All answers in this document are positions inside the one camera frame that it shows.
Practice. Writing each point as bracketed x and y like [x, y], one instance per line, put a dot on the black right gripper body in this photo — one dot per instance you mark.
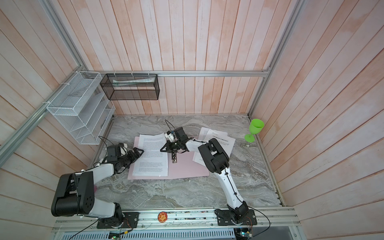
[174, 146]

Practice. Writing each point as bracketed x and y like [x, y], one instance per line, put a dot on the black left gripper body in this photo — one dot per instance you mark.
[126, 160]

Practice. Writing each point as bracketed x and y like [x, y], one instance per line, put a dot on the printed English paper sheet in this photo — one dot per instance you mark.
[153, 162]

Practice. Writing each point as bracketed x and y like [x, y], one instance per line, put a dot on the pink file folder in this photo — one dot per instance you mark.
[184, 168]

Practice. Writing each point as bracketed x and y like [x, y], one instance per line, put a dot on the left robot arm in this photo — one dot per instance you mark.
[75, 193]

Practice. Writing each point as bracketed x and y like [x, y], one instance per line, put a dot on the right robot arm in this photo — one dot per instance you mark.
[216, 161]

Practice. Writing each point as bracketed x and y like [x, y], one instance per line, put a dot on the metal folder clip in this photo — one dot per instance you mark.
[174, 158]

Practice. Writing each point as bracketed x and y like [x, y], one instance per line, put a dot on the underlying white paper sheet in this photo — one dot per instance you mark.
[205, 131]

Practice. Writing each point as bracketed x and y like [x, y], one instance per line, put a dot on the Chinese titled paper sheet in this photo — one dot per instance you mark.
[226, 142]

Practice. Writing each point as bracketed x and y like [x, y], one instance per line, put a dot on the orange round sticker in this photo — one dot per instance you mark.
[162, 217]

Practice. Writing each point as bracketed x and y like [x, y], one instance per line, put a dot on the black mesh basket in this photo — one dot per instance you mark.
[149, 93]

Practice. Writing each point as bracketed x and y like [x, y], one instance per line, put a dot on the paper in black basket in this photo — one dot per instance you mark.
[133, 82]

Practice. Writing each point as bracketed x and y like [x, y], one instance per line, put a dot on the green plastic goblet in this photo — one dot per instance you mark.
[255, 128]

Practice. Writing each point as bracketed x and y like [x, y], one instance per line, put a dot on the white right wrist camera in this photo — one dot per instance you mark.
[171, 136]

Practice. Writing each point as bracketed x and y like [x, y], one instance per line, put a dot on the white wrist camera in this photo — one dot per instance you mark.
[122, 149]
[171, 136]

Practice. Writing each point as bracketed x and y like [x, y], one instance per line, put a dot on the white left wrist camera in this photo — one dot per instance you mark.
[122, 149]

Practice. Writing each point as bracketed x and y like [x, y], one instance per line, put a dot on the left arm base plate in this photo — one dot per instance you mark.
[127, 220]

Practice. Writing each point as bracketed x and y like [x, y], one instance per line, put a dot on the white wire mesh shelf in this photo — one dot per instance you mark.
[83, 111]

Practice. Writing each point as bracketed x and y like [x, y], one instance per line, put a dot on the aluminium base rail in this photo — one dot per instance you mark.
[205, 218]

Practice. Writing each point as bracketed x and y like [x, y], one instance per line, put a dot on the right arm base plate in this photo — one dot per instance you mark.
[229, 218]

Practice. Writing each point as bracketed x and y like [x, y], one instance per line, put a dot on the aluminium frame bar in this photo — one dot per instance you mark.
[194, 73]

